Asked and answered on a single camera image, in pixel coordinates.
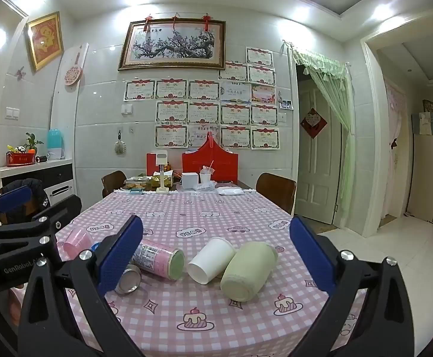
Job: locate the pink checked tablecloth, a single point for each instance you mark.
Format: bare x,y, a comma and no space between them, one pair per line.
209,316

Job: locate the butterfly wall sticker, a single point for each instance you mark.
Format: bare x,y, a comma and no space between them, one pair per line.
20,72

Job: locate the grey hanging wall ornament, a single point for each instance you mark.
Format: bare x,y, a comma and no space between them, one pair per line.
119,145

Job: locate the green sheer door curtain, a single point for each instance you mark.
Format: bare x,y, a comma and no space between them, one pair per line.
330,93

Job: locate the pink round hanging fan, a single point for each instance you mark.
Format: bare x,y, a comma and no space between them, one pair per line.
73,73

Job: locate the light blue humidifier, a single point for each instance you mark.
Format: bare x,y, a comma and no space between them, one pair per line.
55,144

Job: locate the chair with dark jacket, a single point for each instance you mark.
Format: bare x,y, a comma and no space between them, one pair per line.
26,193

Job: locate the white and black sideboard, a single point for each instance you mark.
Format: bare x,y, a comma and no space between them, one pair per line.
34,179

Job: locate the small potted plant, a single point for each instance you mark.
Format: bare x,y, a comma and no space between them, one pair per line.
32,142

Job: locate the pink labelled tumbler cup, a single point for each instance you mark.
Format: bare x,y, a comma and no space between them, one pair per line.
157,262

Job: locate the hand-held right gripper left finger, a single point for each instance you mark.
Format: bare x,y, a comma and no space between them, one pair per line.
121,254

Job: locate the framed plum blossom painting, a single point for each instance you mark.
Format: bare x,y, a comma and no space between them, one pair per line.
172,44

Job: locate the food trays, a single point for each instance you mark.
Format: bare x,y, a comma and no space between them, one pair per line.
139,183

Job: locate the white desk lamp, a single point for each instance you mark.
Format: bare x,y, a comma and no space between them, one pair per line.
160,171

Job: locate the clear cup with straws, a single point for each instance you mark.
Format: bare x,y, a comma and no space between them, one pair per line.
206,176

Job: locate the red diamond door decoration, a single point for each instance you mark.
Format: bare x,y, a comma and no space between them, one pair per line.
313,121

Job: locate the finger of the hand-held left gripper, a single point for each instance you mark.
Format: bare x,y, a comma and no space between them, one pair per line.
13,198
65,210

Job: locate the red planter with plants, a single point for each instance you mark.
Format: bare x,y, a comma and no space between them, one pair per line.
21,158

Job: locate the white panel door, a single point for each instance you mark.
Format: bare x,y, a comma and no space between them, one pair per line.
317,167

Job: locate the white paper cup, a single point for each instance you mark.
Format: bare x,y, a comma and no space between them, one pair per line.
209,259

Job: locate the small metal cup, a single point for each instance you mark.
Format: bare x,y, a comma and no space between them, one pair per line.
130,280

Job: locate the large red gift box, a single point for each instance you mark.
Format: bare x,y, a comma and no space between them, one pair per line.
209,163

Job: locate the small wall photo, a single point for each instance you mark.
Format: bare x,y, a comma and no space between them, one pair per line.
285,104

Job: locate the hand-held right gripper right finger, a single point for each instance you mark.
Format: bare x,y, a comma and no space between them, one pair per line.
311,254

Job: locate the white wall switch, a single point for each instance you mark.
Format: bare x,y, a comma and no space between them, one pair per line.
126,109

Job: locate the white square box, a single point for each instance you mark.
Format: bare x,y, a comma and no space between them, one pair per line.
189,180

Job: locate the pink plastic cup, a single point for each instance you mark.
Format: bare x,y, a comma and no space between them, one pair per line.
77,242

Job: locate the brown wooden chair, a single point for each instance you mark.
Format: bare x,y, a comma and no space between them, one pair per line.
114,182
276,191

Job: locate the pale green cup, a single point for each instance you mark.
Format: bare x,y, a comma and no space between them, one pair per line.
248,275

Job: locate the white refrigerator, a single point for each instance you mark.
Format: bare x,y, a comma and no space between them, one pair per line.
427,163

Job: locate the white double light switch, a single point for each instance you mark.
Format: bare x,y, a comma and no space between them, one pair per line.
12,112

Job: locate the gold framed red picture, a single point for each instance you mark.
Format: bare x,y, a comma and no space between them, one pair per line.
45,39

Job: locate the small red box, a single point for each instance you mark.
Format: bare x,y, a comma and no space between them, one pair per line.
150,164

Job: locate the pink sheer curtain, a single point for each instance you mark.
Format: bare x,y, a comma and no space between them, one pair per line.
393,119

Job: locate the white plastic packet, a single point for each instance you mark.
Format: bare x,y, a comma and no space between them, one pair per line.
230,191

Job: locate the wall of award certificates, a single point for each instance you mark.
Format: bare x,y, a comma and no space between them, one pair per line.
172,111

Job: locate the small blue object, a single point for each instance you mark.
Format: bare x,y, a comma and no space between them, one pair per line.
95,246

